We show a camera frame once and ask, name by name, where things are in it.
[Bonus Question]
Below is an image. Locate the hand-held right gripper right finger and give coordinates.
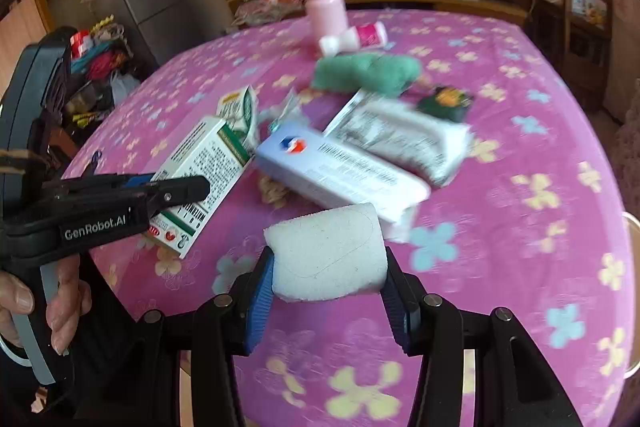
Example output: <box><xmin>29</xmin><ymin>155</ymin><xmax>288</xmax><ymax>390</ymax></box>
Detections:
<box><xmin>382</xmin><ymin>247</ymin><xmax>583</xmax><ymax>427</ymax></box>

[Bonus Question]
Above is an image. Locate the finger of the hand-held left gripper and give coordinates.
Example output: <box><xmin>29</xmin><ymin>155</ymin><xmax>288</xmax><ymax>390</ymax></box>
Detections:
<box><xmin>65</xmin><ymin>173</ymin><xmax>154</xmax><ymax>196</ymax></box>
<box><xmin>144</xmin><ymin>175</ymin><xmax>210</xmax><ymax>221</ymax></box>

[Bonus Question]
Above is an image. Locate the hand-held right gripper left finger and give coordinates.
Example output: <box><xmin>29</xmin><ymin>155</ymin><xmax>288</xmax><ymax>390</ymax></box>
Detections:
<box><xmin>100</xmin><ymin>247</ymin><xmax>277</xmax><ymax>427</ymax></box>

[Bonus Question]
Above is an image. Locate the green and white medicine box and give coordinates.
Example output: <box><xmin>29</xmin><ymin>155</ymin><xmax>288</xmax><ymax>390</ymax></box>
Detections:
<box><xmin>149</xmin><ymin>117</ymin><xmax>253</xmax><ymax>259</ymax></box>

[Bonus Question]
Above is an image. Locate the white foam block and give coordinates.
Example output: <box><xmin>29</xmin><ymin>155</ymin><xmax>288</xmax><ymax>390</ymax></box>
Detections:
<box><xmin>263</xmin><ymin>203</ymin><xmax>390</xmax><ymax>303</ymax></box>

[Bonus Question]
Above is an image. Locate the green and white tissue pack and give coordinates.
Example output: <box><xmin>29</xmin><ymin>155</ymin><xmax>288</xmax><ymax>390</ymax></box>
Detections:
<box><xmin>216</xmin><ymin>87</ymin><xmax>261</xmax><ymax>145</ymax></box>

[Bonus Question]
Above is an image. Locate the green towel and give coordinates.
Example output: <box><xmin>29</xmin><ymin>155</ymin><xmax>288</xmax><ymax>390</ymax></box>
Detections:
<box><xmin>310</xmin><ymin>53</ymin><xmax>423</xmax><ymax>98</ymax></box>

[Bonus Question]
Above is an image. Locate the white-rimmed waste bin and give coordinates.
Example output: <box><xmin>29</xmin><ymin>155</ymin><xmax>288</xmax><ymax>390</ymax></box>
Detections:
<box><xmin>620</xmin><ymin>212</ymin><xmax>640</xmax><ymax>380</ymax></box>

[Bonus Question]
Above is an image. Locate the person's left hand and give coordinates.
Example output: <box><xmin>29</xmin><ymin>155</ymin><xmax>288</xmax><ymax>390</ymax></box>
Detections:
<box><xmin>0</xmin><ymin>252</ymin><xmax>94</xmax><ymax>358</ymax></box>

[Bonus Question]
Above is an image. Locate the white plastic bag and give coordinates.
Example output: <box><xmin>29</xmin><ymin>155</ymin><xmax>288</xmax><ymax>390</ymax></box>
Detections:
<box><xmin>110</xmin><ymin>74</ymin><xmax>141</xmax><ymax>105</ymax></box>

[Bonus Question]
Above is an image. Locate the crumpled beige paper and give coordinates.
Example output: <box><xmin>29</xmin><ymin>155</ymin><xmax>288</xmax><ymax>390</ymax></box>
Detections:
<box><xmin>257</xmin><ymin>174</ymin><xmax>293</xmax><ymax>208</ymax></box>

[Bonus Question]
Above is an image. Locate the pile of colourful bags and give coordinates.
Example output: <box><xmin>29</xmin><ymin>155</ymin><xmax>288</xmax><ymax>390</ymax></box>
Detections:
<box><xmin>65</xmin><ymin>24</ymin><xmax>151</xmax><ymax>128</ymax></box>

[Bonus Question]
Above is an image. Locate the pink floral tablecloth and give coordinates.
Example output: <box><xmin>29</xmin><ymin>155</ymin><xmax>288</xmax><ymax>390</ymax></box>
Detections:
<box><xmin>62</xmin><ymin>9</ymin><xmax>636</xmax><ymax>427</ymax></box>

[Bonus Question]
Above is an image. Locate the long white and blue box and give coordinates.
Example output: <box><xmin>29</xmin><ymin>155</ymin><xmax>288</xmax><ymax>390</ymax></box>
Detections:
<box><xmin>255</xmin><ymin>123</ymin><xmax>432</xmax><ymax>225</ymax></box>

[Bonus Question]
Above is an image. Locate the white printed plastic packet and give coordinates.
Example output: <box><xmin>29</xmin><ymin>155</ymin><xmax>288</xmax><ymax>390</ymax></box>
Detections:
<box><xmin>324</xmin><ymin>89</ymin><xmax>475</xmax><ymax>188</ymax></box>

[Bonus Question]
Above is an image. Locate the dark green snack packet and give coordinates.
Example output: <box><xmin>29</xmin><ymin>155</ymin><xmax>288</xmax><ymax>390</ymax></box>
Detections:
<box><xmin>416</xmin><ymin>86</ymin><xmax>475</xmax><ymax>124</ymax></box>

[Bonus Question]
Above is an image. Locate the pink bottle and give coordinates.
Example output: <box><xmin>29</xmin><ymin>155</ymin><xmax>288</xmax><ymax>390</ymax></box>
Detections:
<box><xmin>304</xmin><ymin>0</ymin><xmax>348</xmax><ymax>42</ymax></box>

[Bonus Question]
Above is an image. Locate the small white pink-label bottle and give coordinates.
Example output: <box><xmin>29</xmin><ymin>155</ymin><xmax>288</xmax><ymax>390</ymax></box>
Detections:
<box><xmin>319</xmin><ymin>21</ymin><xmax>387</xmax><ymax>56</ymax></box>

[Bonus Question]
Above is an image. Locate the wooden cabinet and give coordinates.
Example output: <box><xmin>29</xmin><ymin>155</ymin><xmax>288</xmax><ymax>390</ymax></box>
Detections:
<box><xmin>345</xmin><ymin>0</ymin><xmax>531</xmax><ymax>25</ymax></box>

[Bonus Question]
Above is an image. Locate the wooden chair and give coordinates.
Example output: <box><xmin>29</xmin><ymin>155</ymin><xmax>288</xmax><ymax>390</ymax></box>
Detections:
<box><xmin>525</xmin><ymin>0</ymin><xmax>616</xmax><ymax>108</ymax></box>

